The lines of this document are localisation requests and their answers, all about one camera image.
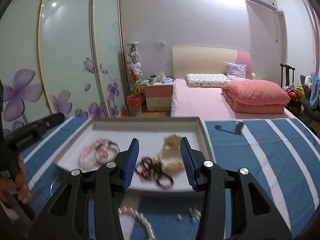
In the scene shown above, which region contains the purple small pillow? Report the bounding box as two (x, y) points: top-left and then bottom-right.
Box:
(225, 62), (247, 81)

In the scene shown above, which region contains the grey shallow cardboard tray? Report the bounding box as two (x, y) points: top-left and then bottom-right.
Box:
(51, 116), (217, 194)

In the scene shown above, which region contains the sliding floral wardrobe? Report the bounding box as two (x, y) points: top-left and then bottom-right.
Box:
(1, 0), (126, 135)

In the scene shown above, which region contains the blue white striped tablecloth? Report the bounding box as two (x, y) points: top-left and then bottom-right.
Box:
(21, 118), (319, 239)

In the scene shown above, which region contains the folded coral pink quilt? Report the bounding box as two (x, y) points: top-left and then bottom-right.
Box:
(221, 80), (290, 114)

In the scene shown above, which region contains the wall power socket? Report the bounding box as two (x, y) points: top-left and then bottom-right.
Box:
(155, 41), (166, 47)

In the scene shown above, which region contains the pink bedside nightstand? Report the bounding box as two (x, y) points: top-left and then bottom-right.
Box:
(144, 82), (173, 112)

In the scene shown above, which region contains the dark red bead bracelet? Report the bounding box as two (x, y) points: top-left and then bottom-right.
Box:
(134, 155), (175, 189)

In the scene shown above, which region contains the blue plush garment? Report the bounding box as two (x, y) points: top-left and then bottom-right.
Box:
(310, 73), (320, 109)

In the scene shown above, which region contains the white pearl bracelet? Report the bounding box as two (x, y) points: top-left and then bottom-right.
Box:
(118, 205), (157, 240)

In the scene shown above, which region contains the dark wooden chair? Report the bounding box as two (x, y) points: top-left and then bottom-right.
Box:
(280, 63), (296, 88)

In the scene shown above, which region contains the pink curtain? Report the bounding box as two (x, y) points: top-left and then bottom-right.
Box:
(302, 0), (319, 76)

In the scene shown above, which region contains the white patterned pillow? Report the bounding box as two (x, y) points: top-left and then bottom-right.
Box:
(186, 74), (231, 87)

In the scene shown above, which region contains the hanging plush toy stack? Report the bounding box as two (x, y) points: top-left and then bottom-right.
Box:
(125, 42), (143, 94)

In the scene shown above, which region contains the pink bead charm bracelet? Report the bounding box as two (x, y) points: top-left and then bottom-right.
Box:
(77, 137), (119, 169)

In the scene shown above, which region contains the bed with beige headboard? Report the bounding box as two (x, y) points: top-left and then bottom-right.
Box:
(171, 47), (294, 121)

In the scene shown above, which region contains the thin silver round bangle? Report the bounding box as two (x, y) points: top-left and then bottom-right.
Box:
(49, 177), (62, 197)

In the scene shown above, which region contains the white mug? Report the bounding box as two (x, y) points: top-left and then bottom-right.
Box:
(150, 75), (158, 84)

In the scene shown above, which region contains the red mesh waste basket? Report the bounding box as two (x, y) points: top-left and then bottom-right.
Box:
(126, 94), (142, 115)

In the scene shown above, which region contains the person left hand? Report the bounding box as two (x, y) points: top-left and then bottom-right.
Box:
(1, 155), (32, 208)

